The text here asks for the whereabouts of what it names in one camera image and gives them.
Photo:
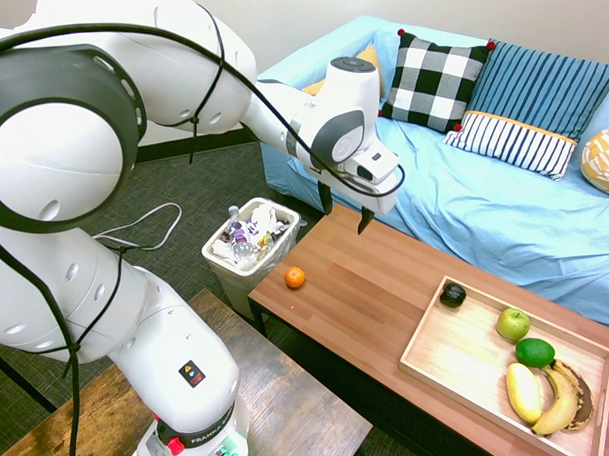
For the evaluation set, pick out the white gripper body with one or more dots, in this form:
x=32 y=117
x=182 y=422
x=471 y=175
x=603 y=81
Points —
x=383 y=195

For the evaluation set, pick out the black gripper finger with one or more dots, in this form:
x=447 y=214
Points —
x=326 y=199
x=366 y=221

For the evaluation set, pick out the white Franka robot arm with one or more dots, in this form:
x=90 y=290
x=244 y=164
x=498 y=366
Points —
x=179 y=352

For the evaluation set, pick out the orange tangerine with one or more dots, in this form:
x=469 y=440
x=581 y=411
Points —
x=294 y=277

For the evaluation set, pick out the light wooden tray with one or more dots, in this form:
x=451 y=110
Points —
x=464 y=352

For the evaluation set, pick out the crumpled white paper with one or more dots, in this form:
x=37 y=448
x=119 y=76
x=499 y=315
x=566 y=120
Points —
x=264 y=217

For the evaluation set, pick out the reddish wooden coffee table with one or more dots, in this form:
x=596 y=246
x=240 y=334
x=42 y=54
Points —
x=357 y=291

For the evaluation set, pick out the clear plastic bottle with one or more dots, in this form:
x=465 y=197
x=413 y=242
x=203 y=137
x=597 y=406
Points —
x=240 y=235

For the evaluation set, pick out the light blue covered sofa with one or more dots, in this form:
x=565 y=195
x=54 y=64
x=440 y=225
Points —
x=484 y=222

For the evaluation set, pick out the black avocado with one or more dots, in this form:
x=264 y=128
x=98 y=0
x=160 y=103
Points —
x=452 y=295

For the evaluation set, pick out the black white checkered pillow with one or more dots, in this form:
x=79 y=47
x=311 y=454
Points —
x=429 y=83

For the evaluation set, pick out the white trash bin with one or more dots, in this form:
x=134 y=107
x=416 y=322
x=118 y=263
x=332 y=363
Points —
x=236 y=285

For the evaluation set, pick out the white navy striped pillow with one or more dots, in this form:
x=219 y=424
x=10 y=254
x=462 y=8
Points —
x=511 y=143

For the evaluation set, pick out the plain orange pillow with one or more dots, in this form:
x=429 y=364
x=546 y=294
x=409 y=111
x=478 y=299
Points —
x=371 y=55

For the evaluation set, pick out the green apple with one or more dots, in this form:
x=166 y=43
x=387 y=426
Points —
x=513 y=325

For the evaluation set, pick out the dark rustic wooden table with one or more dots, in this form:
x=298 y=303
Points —
x=290 y=388

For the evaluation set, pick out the blue striped pillow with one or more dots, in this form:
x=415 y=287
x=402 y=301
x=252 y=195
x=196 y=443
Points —
x=540 y=89

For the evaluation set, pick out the green lime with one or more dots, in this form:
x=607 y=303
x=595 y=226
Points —
x=535 y=352

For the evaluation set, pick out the yellow white patterned pillow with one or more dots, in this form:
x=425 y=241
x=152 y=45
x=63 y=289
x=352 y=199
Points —
x=605 y=160

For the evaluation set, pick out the long yellow banana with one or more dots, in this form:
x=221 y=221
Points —
x=561 y=404

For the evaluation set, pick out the brown overripe banana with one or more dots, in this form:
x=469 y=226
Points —
x=584 y=396

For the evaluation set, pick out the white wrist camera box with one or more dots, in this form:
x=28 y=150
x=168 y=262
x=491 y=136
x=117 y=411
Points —
x=377 y=163

